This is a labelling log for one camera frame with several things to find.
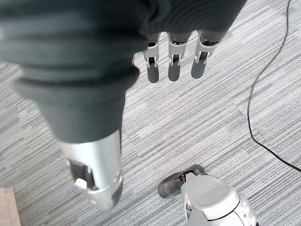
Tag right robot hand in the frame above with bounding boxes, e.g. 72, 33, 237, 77
0, 0, 247, 211

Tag black floor cable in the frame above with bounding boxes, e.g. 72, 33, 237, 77
247, 0, 301, 172

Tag dark robot foot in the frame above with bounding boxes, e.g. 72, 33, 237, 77
158, 164, 207, 199

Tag light wooden furniture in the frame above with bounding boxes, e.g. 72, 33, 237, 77
0, 187, 22, 226

